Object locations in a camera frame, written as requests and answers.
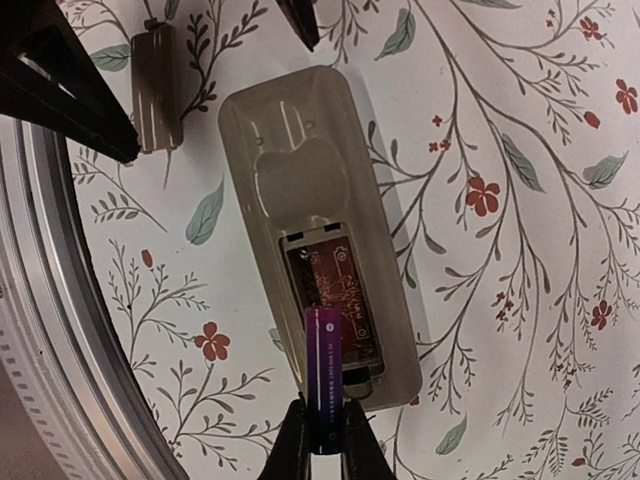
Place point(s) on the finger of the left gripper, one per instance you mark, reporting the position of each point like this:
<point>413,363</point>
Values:
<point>48,79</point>
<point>301,16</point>

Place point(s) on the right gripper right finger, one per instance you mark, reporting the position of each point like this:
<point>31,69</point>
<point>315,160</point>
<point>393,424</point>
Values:
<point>361,457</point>

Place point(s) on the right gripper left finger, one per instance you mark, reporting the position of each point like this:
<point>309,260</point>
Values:
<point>290,458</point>

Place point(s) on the remote battery cover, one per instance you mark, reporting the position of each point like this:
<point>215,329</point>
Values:
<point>154,84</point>

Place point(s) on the dark battery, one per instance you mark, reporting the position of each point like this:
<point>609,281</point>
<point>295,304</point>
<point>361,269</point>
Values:
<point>324,396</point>

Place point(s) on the white remote control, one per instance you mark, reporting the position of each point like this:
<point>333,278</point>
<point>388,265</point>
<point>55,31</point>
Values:
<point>317,227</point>

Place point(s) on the floral patterned table mat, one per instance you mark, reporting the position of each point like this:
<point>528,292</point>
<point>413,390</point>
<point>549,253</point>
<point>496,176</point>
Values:
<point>505,140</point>

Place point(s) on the front aluminium rail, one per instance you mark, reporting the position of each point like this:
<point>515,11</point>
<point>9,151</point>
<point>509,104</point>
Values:
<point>57,339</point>

